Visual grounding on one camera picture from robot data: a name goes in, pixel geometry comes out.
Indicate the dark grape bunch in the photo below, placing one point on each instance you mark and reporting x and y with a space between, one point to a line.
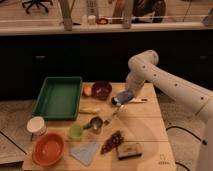
113 141

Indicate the green plastic tray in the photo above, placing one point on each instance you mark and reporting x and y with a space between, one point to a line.
59 98

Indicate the orange bowl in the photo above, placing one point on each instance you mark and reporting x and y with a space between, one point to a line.
48 150

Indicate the blue cloth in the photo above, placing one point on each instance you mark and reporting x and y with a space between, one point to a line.
85 153

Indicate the white paper cup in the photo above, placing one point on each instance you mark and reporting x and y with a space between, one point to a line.
36 125

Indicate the white handled spatula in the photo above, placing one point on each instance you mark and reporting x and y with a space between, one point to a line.
133 100

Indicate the yellow banana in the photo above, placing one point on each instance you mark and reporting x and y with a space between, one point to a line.
93 111

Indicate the purple bowl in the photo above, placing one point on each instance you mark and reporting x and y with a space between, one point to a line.
101 90

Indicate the metal fork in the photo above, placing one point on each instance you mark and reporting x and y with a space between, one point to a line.
109 119

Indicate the green plastic cup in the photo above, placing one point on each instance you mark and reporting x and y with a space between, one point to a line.
75 132

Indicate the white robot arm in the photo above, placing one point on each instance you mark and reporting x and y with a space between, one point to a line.
199 100

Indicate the orange fruit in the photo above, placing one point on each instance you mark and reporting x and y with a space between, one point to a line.
87 91

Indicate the red bowl on floor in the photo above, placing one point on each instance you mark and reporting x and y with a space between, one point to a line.
102 21

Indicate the black office chair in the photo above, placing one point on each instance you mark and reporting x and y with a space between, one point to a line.
29 3

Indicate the metal measuring cup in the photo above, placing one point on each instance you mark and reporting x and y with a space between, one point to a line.
95 125

